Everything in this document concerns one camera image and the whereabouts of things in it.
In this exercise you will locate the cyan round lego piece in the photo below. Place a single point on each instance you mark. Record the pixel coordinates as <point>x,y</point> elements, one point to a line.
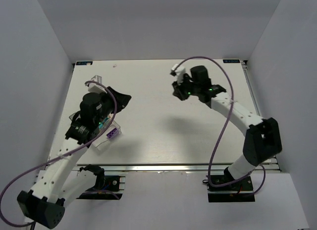
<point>103,123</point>

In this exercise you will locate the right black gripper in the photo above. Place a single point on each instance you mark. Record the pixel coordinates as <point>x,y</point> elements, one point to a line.
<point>180,89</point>

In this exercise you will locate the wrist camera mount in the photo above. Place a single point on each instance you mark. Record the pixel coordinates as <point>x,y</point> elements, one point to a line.
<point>92,87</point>
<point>179,72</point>

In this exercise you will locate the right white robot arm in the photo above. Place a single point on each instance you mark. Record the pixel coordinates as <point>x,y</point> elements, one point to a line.
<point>262,137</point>

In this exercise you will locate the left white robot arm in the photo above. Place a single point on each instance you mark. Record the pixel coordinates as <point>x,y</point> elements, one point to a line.
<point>47,199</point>

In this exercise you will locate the blue corner label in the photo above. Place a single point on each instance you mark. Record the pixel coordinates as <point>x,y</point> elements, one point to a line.
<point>231,61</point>
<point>83,63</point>

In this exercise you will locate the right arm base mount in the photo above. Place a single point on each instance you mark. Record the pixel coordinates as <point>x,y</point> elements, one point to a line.
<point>242,191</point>

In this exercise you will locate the purple lego brick upside-down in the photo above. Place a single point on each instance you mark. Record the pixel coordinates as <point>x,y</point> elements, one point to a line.
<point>112,133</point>

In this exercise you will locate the right blue corner label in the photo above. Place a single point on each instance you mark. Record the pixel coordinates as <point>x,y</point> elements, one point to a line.
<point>231,61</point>

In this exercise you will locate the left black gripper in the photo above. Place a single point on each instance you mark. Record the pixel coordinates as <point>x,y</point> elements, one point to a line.
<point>115,99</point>

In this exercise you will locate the left blue corner label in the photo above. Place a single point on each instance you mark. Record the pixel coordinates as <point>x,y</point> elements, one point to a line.
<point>83,63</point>

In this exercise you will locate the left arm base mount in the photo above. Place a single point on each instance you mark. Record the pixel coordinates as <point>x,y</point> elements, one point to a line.
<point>107,187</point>

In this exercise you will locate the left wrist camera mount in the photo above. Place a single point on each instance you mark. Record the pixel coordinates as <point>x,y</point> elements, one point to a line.
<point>92,87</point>

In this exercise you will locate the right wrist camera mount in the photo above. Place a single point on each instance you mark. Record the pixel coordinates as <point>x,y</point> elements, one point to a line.
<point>179,72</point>

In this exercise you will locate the clear plastic sorting container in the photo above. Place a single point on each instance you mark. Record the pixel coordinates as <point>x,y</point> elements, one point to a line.
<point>106,133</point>

